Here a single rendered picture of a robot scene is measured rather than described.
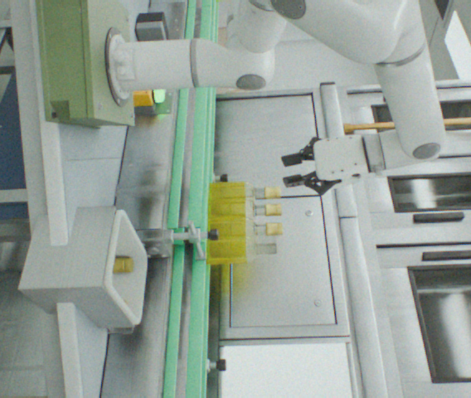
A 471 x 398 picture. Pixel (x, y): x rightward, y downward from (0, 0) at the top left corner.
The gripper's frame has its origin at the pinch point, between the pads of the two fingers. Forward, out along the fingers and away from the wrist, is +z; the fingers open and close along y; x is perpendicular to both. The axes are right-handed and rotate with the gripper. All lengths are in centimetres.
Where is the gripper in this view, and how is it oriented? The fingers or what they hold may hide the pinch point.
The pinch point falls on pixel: (292, 170)
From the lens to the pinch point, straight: 98.7
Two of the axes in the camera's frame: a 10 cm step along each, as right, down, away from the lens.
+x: -3.4, -5.3, -7.8
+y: 0.0, -8.3, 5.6
